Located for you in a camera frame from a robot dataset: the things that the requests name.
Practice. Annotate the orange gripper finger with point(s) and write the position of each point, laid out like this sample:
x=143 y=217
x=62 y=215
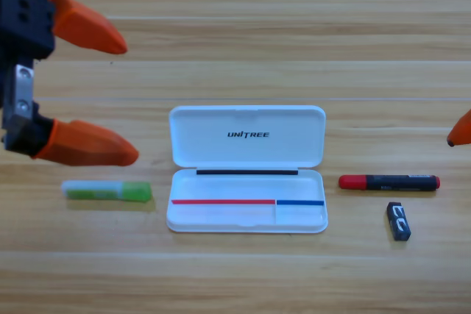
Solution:
x=84 y=145

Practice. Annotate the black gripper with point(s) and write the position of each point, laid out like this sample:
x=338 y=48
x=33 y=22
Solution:
x=22 y=16

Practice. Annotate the orange dark-tipped gripper finger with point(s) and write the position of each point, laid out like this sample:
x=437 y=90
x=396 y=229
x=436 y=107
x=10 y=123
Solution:
x=461 y=135

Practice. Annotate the green highlighter pen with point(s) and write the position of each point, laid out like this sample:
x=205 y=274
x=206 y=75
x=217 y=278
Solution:
x=106 y=190

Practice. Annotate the red and black marker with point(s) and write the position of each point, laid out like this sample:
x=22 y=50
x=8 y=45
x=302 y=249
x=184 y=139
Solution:
x=386 y=182

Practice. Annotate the black eraser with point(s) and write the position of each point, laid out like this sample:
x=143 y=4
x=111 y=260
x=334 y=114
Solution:
x=399 y=222

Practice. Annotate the white Unitree pencil case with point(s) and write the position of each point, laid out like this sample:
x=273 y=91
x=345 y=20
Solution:
x=246 y=189

